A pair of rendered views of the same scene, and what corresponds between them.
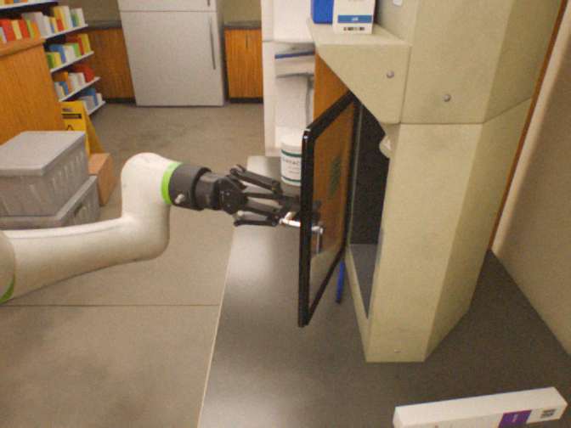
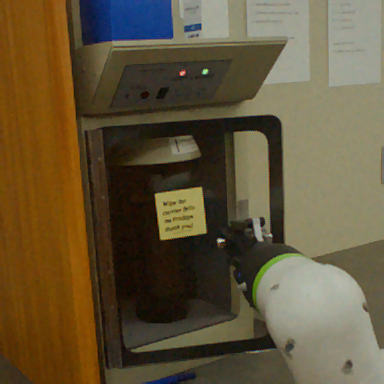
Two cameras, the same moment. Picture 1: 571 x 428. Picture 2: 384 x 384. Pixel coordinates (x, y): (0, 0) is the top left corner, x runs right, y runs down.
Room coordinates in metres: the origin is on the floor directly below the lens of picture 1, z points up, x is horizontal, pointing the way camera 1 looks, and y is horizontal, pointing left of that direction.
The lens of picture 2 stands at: (1.31, 0.82, 1.46)
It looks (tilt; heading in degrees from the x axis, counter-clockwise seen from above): 14 degrees down; 239
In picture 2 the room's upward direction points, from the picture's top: 4 degrees counter-clockwise
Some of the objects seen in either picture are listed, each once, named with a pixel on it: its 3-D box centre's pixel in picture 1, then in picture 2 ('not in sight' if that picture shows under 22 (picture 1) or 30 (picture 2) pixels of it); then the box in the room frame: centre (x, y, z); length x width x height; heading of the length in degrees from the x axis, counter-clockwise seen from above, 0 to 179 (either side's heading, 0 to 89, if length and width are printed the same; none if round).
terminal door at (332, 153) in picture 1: (329, 205); (194, 244); (0.71, -0.09, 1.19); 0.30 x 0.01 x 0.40; 157
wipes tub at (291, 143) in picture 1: (299, 159); not in sight; (1.35, -0.05, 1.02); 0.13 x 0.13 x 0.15
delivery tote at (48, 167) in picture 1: (41, 171); not in sight; (2.36, 1.52, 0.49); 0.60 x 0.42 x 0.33; 0
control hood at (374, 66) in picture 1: (345, 62); (187, 74); (0.70, -0.10, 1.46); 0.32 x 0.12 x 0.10; 0
